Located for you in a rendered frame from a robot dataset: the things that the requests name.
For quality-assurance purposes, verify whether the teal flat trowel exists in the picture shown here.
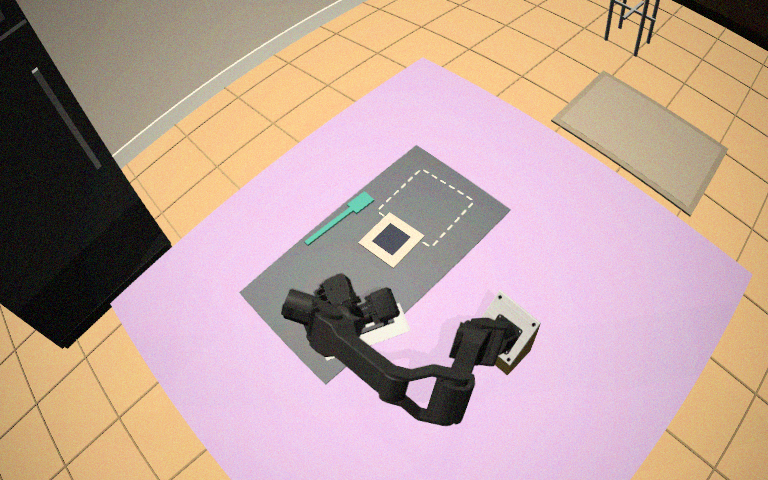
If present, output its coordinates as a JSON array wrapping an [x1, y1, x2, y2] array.
[[304, 191, 374, 246]]

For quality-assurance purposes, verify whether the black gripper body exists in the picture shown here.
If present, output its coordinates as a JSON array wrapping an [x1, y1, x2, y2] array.
[[342, 287, 400, 323]]

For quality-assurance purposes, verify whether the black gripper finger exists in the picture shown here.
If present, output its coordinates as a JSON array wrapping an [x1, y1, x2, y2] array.
[[364, 295, 381, 325]]

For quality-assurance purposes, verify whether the cream square tile with dark blue centre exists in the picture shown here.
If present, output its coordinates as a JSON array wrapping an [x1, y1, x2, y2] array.
[[358, 212, 425, 269]]

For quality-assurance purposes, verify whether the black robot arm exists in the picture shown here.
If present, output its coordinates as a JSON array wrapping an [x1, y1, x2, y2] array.
[[281, 273, 523, 427]]

